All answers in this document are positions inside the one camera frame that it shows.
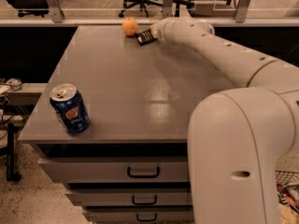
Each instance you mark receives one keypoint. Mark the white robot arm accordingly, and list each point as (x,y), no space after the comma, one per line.
(236,137)

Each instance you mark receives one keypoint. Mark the orange fruit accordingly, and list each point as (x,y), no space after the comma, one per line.
(129,26)

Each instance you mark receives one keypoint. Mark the black office chair centre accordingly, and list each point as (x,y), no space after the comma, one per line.
(142,4)

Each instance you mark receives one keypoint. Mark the grey drawer cabinet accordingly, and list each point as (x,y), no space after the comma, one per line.
(139,99)

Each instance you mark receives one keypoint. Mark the blue pepsi can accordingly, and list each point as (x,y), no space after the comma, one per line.
(70,109)

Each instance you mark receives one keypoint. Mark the black stand left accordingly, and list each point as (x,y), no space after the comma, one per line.
(12,175)

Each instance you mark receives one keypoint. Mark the red snack bag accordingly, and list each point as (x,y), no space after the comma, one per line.
(285,199)

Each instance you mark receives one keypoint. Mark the top drawer black handle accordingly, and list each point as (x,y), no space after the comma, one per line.
(142,173)

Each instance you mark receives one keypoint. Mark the drawer black handle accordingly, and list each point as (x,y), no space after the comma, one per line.
(146,218)
(142,173)
(152,200)

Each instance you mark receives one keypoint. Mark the middle drawer black handle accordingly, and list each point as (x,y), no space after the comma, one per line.
(152,200)

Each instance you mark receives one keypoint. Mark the bottom drawer black handle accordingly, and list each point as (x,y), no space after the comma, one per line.
(146,218)

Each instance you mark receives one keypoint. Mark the wire basket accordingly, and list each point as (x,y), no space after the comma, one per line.
(290,181)

